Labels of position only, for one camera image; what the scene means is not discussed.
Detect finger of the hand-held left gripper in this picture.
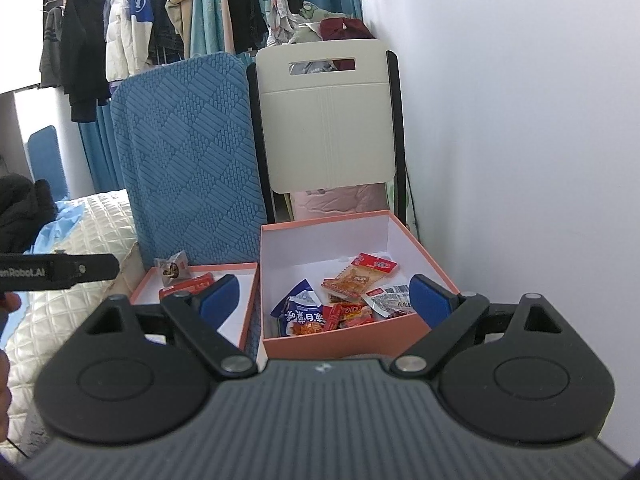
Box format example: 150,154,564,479
55,254,121,289

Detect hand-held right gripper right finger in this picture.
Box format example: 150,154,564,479
390,274,563,380

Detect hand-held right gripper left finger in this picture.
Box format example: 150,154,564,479
85,274,258,380

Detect orange cardboard box lid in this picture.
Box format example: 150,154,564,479
131,261,261,352

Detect white packet with red label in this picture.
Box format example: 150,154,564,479
361,284,417,318

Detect blue white snack packet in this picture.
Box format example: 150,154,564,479
270,279,327,339

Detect tan orange snack packet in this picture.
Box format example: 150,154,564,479
321,266,374,302

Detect red orange foil snack packet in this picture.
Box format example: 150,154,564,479
321,302,375,332

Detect orange cardboard box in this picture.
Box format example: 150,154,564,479
259,210,461,361

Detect person's left hand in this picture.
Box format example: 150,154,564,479
0,292,23,443

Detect light blue bed sheet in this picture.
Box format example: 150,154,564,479
31,197,89,252

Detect clear brown candy packet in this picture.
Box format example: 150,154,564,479
154,254,189,282

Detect black clothes pile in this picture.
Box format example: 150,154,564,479
0,173,59,257

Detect blue padded chair back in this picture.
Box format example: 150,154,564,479
26,124,69,202

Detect pink bag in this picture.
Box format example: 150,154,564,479
289,184,389,222

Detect blue textured chair cushion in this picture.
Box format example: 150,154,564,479
110,52,277,282

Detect cream folding chair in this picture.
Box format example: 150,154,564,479
246,37,409,227

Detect grey hanging jacket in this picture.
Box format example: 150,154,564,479
39,5,67,89

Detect white blue hanging jacket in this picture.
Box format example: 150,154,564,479
104,0,154,82

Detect beige hanging garment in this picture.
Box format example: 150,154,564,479
164,0,199,59

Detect dark red cloth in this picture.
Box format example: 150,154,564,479
318,16,377,42

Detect hanging clothes rack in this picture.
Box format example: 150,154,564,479
77,0,364,197

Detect floral hanging clothes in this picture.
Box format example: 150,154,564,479
264,0,327,47

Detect black cable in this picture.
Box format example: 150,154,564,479
0,437,32,462

